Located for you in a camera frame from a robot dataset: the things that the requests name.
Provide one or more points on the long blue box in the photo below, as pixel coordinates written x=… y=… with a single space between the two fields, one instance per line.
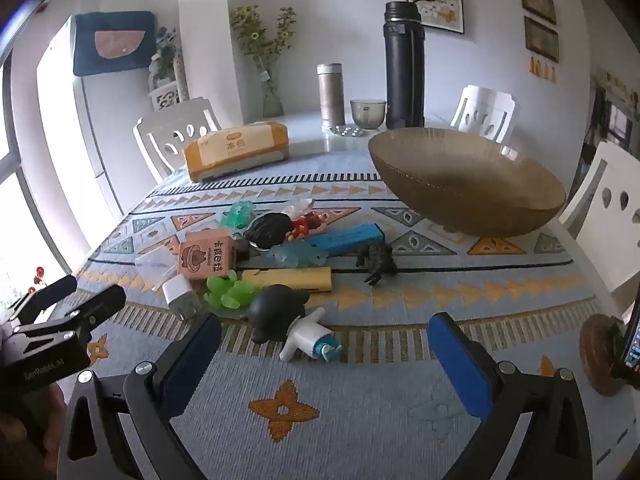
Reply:
x=350 y=237

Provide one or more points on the red flower plant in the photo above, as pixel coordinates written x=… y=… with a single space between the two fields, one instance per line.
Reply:
x=37 y=277

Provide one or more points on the person's left hand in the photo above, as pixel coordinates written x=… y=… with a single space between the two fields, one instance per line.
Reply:
x=52 y=410

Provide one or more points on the light blue translucent toy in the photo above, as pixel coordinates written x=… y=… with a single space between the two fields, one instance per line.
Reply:
x=300 y=255

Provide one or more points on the orange wall ornaments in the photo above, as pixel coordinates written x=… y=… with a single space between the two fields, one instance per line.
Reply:
x=542 y=69

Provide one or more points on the patterned woven table mat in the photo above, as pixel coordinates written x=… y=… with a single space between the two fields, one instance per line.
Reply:
x=350 y=410

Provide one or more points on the clear plastic bag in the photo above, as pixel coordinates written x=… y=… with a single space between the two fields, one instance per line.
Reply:
x=152 y=265

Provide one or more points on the teal translucent toy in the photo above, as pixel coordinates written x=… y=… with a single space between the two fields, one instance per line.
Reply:
x=239 y=212

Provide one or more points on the mobile phone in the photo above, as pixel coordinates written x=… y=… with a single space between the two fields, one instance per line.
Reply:
x=634 y=345

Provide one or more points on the orange tissue pack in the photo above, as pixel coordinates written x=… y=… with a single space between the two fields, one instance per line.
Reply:
x=235 y=152

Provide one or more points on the grey glass cup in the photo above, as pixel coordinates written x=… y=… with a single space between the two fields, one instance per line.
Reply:
x=367 y=112

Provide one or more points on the green translucent toy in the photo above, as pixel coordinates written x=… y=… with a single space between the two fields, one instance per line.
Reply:
x=230 y=295

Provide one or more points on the white carved wall shelf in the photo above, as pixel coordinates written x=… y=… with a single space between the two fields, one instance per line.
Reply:
x=167 y=95

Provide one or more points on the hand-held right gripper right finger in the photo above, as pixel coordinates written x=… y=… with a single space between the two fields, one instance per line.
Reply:
x=460 y=365

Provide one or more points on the round wooden stand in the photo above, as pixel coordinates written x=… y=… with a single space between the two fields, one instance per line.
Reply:
x=597 y=355

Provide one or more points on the tall black thermos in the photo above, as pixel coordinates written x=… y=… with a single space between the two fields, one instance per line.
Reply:
x=404 y=70

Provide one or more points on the silver pill blister pack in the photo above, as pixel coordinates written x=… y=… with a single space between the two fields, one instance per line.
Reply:
x=348 y=131

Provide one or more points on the long yellow box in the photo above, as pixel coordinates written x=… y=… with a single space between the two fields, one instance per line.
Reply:
x=295 y=279

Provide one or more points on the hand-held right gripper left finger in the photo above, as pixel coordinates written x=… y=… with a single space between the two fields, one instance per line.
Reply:
x=192 y=360

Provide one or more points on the black ridged object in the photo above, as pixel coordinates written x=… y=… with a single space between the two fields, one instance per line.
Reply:
x=270 y=227

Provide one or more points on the artificial flower arrangement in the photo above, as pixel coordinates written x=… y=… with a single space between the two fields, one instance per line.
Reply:
x=165 y=55

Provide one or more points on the white charger plug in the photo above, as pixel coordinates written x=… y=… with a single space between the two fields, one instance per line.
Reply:
x=175 y=292

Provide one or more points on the crumpled clear plastic wrapper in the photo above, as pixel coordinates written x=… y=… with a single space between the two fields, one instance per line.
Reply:
x=299 y=206

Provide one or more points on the black dinosaur figurine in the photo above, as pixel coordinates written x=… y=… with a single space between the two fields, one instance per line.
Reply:
x=377 y=260

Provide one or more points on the glass vase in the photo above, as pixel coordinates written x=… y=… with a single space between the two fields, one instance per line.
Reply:
x=272 y=100

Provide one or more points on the woven basket of small items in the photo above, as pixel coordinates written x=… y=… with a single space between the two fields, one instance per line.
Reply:
x=465 y=185

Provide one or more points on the white plastic chair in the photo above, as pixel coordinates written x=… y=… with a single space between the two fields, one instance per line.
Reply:
x=165 y=125
x=492 y=105
x=595 y=240

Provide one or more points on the white refrigerator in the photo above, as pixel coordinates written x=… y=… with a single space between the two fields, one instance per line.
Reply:
x=100 y=125

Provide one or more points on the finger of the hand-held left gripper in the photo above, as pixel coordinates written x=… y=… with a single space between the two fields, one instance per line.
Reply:
x=95 y=306
x=50 y=292

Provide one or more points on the small steel thermos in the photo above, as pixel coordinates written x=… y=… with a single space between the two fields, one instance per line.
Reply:
x=330 y=95

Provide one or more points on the small framed wall picture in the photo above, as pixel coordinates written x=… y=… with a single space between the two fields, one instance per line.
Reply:
x=537 y=2
x=541 y=40

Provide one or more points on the cluttered shelf unit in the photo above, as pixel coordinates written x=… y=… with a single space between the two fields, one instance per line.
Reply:
x=612 y=110

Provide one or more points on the black bear figurine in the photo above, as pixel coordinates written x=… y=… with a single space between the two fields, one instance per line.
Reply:
x=275 y=310

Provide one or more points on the pink cardboard box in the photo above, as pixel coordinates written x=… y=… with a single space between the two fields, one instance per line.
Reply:
x=207 y=255

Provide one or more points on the white and blue plastic toy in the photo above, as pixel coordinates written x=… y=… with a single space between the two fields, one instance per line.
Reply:
x=305 y=335

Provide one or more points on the blue cloth refrigerator cover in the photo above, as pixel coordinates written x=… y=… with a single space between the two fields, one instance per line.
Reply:
x=115 y=42

